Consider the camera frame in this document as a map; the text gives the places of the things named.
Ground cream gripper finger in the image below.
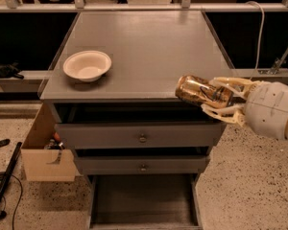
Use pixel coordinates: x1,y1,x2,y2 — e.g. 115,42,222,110
201,103,246,127
208,77,261,100

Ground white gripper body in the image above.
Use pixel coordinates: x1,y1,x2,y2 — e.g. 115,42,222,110
244,81,288,140

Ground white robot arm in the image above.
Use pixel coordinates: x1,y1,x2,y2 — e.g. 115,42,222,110
201,77,288,140

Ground grey top drawer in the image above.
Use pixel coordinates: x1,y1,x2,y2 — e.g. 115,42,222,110
55,123,225,150

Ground grey drawer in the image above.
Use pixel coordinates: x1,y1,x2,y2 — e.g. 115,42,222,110
55,123,225,150
74,155,210,175
87,174,204,230

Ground grey middle drawer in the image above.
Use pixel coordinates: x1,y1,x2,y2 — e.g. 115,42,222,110
74,155,210,175

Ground grey drawer cabinet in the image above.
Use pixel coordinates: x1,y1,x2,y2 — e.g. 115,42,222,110
37,9,245,230

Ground grey bottom drawer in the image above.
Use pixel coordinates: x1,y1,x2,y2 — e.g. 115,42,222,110
87,174,204,230

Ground metal railing beam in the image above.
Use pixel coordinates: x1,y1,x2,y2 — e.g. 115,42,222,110
0,3,288,12

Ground white paper bowl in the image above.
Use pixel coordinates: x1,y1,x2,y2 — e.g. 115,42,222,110
63,51,111,82

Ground items inside cardboard box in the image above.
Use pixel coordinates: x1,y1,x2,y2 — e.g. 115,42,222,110
44,132,65,150

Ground cardboard box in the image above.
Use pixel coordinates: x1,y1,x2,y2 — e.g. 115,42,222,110
21,104,77,182

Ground black cloth on ledge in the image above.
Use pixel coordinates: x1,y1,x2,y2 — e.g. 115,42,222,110
0,62,24,79

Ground black pole on floor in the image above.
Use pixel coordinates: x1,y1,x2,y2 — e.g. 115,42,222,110
0,142,22,218

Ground metal bracket strut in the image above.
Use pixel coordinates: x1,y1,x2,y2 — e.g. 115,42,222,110
258,46,288,75

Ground white cable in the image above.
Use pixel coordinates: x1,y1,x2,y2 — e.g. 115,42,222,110
246,0,267,81

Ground black cable on floor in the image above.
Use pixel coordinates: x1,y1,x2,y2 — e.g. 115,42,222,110
0,173,24,230

